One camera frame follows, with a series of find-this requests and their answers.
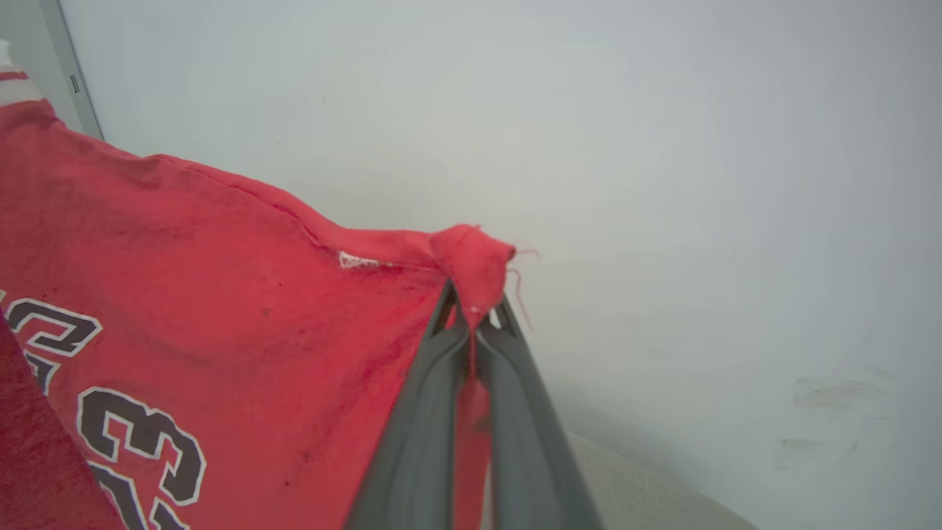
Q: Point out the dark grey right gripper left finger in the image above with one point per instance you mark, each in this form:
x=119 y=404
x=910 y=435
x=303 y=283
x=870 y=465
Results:
x=419 y=449

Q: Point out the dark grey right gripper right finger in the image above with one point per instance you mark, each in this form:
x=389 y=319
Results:
x=533 y=456

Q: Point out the red jersey with white trim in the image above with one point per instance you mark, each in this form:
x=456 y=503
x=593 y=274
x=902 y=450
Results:
x=221 y=294

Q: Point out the white panel with grey trim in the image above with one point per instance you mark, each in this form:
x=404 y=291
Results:
x=22 y=22

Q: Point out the grey fabric sofa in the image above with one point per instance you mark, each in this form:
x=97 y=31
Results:
x=647 y=500

